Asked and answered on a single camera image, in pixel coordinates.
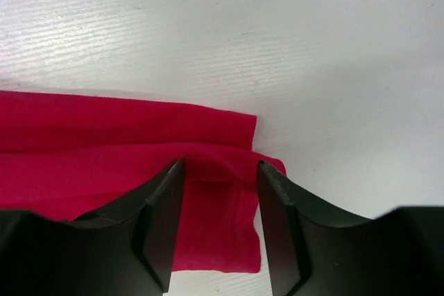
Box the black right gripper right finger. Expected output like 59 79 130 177
257 162 443 295

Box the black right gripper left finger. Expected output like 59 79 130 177
1 159 185 295

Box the magenta t shirt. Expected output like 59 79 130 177
0 89 288 274

